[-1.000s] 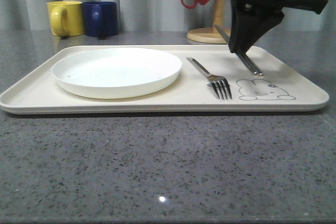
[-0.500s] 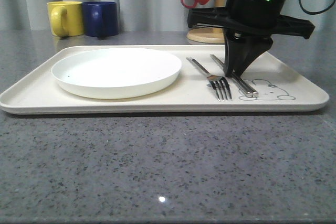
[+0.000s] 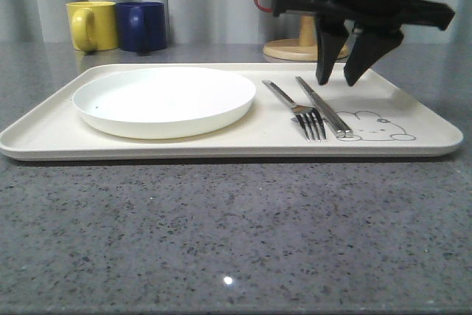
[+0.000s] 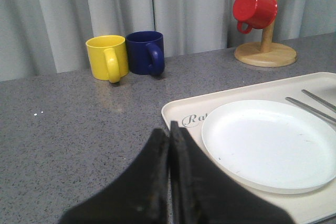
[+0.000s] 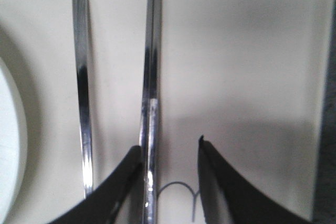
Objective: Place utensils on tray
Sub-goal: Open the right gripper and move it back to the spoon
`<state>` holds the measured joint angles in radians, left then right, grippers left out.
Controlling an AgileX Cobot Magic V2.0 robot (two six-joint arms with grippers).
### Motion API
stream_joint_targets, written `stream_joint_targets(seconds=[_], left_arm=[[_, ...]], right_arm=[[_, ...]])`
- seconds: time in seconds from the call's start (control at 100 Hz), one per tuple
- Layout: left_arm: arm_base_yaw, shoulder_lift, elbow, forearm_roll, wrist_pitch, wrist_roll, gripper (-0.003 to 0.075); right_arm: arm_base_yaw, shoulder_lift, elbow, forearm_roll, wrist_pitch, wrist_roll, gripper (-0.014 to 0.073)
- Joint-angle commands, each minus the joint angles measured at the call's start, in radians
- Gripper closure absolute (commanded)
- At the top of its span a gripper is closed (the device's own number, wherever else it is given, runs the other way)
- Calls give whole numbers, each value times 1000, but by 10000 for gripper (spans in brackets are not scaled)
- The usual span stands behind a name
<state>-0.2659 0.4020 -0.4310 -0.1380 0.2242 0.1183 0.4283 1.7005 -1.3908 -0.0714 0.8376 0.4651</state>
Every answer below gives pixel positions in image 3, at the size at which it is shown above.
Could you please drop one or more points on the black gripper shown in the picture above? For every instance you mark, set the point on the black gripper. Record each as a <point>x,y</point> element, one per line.
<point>379,19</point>

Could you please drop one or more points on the silver fork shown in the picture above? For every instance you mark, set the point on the silver fork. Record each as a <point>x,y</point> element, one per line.
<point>308,118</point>

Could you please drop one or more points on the silver knife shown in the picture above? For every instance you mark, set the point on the silver knife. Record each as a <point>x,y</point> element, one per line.
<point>338,126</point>

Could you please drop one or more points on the white round plate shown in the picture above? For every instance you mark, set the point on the white round plate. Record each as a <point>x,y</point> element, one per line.
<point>164,103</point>

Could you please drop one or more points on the wooden mug tree stand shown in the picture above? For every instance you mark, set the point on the wooden mug tree stand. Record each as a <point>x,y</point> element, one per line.
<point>303,48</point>

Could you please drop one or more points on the cream rabbit serving tray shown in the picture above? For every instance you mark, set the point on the cream rabbit serving tray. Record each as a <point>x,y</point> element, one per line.
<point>385,121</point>

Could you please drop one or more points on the dark blue mug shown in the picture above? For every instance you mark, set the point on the dark blue mug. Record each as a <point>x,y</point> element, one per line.
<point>141,26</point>

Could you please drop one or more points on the yellow mug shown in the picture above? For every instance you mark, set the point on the yellow mug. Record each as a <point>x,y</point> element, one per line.
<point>92,25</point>

